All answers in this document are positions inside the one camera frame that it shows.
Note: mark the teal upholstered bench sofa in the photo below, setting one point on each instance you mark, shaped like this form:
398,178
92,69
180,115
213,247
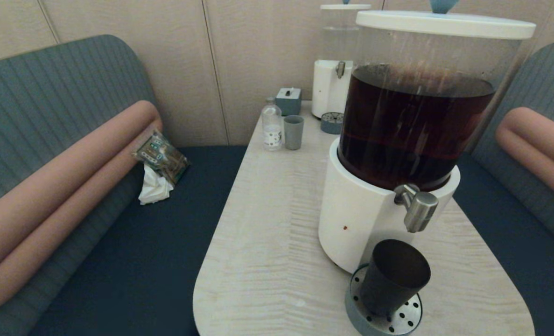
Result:
515,242
141,261

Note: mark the grey plastic cup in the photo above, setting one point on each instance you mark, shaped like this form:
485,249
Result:
293,133

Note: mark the small round drip tray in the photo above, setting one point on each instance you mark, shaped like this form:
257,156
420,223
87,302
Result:
331,123

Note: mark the large metal dispenser tap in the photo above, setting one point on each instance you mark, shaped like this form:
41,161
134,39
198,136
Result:
420,209

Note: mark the large tea drink dispenser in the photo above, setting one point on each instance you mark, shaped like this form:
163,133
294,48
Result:
365,219

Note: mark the small water drink dispenser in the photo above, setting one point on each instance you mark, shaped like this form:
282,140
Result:
326,88

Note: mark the pink bolster cushion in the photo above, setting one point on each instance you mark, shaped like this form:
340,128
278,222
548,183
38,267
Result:
48,242
543,130
71,168
533,161

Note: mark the small metal dispenser tap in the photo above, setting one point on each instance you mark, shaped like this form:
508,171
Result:
340,69

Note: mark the crumpled white tissue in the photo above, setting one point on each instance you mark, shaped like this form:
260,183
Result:
154,189

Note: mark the grey tissue box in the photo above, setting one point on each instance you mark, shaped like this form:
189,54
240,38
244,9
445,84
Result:
288,102

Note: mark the green snack packet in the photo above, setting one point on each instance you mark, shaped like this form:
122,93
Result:
162,156

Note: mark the clear plastic bottle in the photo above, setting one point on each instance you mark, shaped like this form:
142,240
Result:
272,130

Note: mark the large round drip tray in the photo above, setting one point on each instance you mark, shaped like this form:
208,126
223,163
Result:
353,310

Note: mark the black plastic cup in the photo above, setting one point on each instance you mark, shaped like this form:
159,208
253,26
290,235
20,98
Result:
389,280

